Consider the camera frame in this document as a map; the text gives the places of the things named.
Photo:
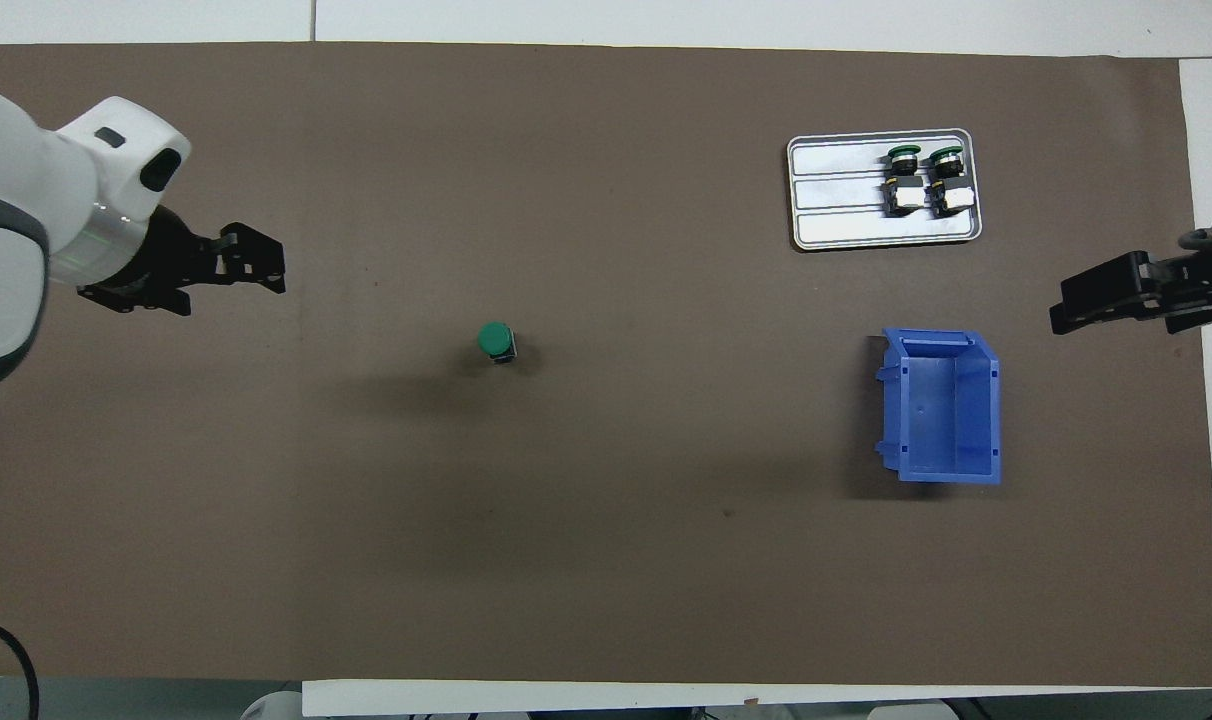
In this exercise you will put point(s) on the blue plastic bin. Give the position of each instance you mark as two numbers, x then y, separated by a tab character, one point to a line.
946	410

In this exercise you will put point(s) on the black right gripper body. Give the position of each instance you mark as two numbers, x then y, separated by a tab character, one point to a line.
1196	275

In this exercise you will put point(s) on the silver metal tray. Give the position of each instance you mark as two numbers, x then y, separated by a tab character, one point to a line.
836	200

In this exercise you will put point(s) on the brown table mat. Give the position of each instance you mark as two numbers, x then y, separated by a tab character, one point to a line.
666	550

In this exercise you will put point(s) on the green push button switch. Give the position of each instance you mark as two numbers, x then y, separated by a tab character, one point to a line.
949	180
903	180
494	340

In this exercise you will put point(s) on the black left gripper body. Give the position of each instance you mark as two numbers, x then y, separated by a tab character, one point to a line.
171	260

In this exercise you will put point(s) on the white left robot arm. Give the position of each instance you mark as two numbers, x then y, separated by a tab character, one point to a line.
26	200

